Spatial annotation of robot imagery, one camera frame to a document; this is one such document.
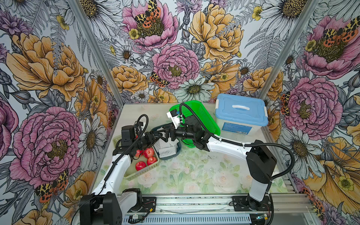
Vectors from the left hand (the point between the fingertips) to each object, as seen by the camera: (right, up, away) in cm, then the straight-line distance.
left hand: (161, 140), depth 80 cm
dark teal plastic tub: (+10, -9, +11) cm, 17 cm away
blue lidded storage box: (+50, +14, +12) cm, 53 cm away
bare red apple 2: (-7, -13, +5) cm, 15 cm away
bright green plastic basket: (+24, +19, +29) cm, 42 cm away
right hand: (0, +5, -6) cm, 8 cm away
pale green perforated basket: (-17, -19, +2) cm, 26 cm away
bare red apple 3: (-12, -15, +3) cm, 20 cm away
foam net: (+2, -6, +3) cm, 7 cm away
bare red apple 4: (-16, -10, +8) cm, 20 cm away
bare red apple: (-8, -8, +3) cm, 11 cm away
